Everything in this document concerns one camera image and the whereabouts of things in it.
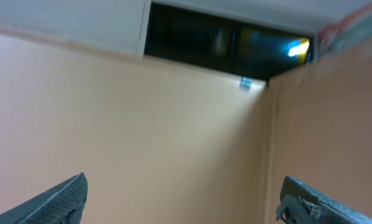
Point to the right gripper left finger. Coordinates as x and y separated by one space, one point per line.
62 204

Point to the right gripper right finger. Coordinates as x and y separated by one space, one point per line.
303 204

